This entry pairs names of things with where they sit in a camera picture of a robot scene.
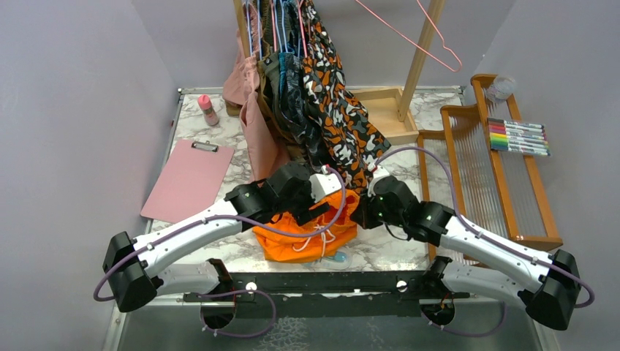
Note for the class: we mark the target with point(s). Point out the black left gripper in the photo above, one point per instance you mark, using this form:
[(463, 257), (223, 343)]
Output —
[(304, 215)]

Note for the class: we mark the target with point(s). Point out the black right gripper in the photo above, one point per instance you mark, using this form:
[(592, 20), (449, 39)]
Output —
[(362, 214)]

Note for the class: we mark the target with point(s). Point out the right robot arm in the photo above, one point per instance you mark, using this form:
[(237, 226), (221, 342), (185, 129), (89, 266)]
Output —
[(544, 284)]

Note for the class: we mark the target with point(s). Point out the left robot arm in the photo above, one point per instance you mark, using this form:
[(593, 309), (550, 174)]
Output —
[(135, 268)]

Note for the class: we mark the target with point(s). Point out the orange camouflage hanging shorts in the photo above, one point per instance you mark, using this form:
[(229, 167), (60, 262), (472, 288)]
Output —
[(352, 141)]

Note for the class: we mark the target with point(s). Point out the dark patterned hanging shorts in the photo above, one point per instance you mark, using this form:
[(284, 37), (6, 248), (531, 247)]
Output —
[(280, 68)]

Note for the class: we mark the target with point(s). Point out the pink hanging shorts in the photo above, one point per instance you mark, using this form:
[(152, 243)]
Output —
[(265, 152)]

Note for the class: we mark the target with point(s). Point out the wooden clothes rack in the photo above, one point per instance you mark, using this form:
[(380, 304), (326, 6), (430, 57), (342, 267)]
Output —
[(388, 107)]

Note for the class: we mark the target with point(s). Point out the wooden tiered rack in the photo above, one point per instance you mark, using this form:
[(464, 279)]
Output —
[(498, 190)]

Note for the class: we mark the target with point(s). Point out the pink clipboard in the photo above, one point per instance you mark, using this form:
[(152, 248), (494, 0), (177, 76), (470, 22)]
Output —
[(189, 181)]

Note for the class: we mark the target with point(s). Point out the pink bottle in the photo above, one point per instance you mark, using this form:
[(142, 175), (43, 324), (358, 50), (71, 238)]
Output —
[(206, 106)]

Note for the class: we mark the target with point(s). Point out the pack of coloured markers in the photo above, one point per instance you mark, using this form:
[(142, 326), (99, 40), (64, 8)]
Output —
[(518, 137)]

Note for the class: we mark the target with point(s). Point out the clear plastic cup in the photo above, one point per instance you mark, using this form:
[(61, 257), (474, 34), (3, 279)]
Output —
[(501, 88)]

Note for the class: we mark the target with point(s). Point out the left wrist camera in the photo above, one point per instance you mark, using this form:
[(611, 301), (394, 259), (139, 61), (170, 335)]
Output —
[(324, 183)]

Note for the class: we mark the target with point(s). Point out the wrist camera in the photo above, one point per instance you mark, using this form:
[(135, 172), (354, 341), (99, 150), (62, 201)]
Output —
[(324, 183), (378, 172)]

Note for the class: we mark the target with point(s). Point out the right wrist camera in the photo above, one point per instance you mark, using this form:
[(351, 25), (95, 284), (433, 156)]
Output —
[(378, 172)]

